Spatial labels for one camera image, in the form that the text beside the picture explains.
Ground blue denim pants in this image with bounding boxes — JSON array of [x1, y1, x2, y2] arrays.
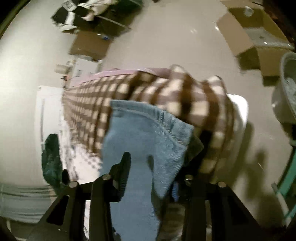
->
[[102, 100, 194, 240]]

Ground floral fleece bed blanket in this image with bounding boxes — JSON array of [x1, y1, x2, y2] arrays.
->
[[62, 65, 236, 174]]

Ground dark green garment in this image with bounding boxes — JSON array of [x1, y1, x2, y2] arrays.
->
[[42, 133, 69, 195]]

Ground grey plastic basin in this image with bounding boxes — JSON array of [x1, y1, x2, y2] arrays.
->
[[271, 51, 296, 147]]

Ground flat cardboard box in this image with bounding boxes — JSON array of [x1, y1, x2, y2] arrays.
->
[[69, 31, 112, 61]]

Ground open cardboard box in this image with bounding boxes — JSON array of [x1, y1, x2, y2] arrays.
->
[[216, 1, 293, 77]]

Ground black and white jacket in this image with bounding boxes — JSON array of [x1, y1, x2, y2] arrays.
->
[[51, 1, 119, 32]]

